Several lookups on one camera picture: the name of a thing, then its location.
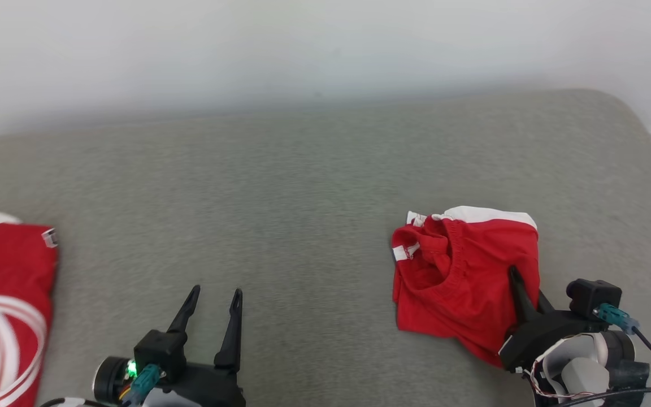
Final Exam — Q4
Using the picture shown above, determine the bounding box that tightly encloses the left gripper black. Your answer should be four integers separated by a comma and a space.
145, 285, 247, 407

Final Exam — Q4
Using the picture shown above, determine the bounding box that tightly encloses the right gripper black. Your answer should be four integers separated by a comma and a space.
498, 265, 607, 372

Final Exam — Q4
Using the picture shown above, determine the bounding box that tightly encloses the red shorts white stripe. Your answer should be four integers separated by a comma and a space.
391, 206, 541, 369

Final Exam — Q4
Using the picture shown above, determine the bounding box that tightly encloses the red white Bulls 23 jersey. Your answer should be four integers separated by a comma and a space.
0, 198, 59, 407

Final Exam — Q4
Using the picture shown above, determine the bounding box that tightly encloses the grey fabric sofa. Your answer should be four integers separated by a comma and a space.
0, 88, 651, 407

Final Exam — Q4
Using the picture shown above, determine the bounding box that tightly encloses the right teal plug black cable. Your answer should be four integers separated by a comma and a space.
593, 303, 651, 378

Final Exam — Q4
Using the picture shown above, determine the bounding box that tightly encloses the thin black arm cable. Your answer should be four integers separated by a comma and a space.
557, 386, 651, 407

